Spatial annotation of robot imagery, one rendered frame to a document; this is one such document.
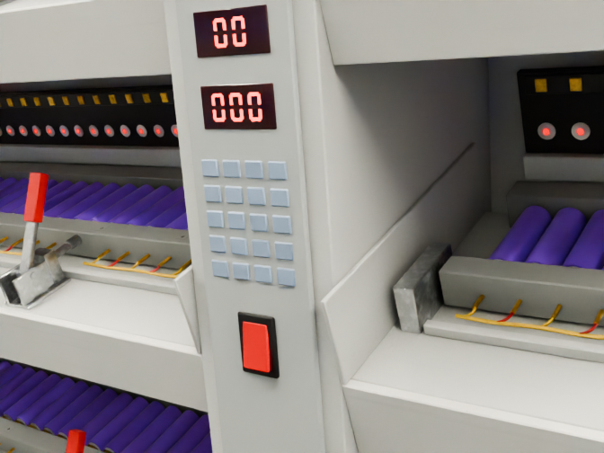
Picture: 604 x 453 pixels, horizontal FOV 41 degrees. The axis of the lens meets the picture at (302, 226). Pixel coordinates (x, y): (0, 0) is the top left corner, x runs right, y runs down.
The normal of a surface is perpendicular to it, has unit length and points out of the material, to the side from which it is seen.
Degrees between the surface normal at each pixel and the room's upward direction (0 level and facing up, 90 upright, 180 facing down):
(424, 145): 90
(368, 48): 105
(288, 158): 90
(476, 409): 15
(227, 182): 90
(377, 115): 90
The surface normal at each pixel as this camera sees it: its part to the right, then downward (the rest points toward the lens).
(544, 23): -0.53, 0.47
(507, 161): -0.57, 0.22
